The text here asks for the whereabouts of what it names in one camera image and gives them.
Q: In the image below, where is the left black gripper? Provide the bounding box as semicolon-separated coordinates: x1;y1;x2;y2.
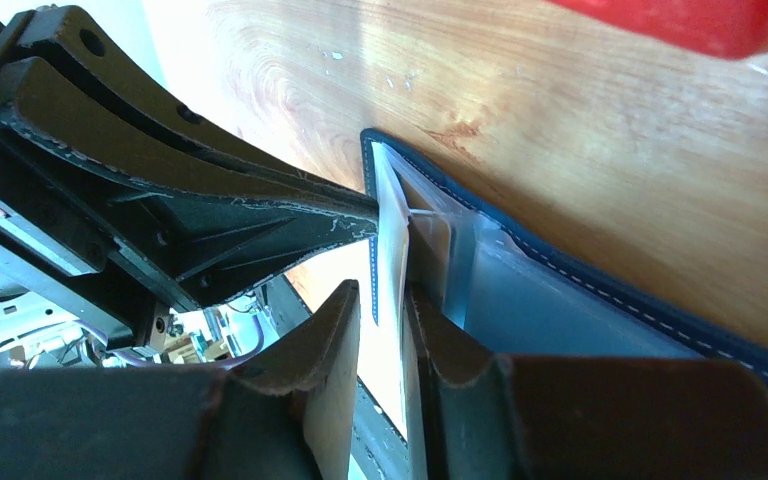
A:
0;6;378;348

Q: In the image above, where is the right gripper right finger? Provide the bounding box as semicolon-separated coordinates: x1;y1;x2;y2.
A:
403;284;768;479

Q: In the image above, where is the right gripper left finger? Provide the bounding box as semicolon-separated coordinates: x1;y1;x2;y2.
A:
0;280;360;479

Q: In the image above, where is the blue leather card holder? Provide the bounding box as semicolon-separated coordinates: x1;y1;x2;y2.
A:
359;127;768;442

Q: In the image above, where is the red double plastic bin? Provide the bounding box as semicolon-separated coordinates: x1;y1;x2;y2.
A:
556;0;768;60

